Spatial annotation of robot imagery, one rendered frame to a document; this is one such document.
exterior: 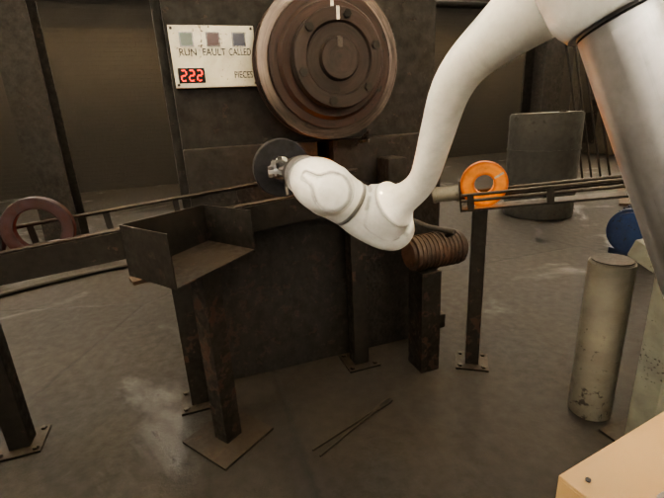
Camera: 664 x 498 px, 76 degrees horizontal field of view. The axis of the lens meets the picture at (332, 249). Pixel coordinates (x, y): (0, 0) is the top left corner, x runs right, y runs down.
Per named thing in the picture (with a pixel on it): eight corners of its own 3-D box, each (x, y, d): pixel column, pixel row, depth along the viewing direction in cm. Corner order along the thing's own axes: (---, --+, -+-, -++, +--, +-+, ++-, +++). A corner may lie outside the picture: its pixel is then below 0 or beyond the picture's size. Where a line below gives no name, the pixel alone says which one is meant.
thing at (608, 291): (559, 403, 141) (579, 256, 125) (586, 394, 145) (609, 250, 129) (591, 427, 130) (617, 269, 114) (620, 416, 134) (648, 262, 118)
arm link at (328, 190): (276, 188, 88) (325, 217, 94) (295, 206, 74) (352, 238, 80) (303, 143, 87) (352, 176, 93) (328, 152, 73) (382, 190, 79)
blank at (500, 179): (474, 212, 150) (475, 214, 147) (451, 177, 149) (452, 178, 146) (516, 189, 144) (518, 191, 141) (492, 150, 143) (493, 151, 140)
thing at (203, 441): (166, 454, 128) (118, 224, 107) (232, 405, 149) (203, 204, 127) (210, 484, 117) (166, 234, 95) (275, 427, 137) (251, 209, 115)
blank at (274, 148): (246, 143, 111) (247, 144, 108) (302, 132, 114) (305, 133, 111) (258, 200, 116) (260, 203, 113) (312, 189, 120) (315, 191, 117)
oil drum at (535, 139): (487, 210, 405) (494, 113, 378) (537, 204, 423) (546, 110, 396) (536, 224, 351) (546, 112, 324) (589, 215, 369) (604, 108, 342)
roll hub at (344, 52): (293, 110, 130) (286, 8, 121) (376, 106, 138) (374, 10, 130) (298, 110, 125) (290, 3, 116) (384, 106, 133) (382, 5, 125)
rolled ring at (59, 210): (62, 192, 120) (64, 190, 123) (-14, 205, 115) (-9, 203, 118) (83, 252, 126) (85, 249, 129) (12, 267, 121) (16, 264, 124)
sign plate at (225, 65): (176, 88, 135) (166, 26, 129) (257, 86, 142) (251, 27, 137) (176, 88, 132) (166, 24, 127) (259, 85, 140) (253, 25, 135)
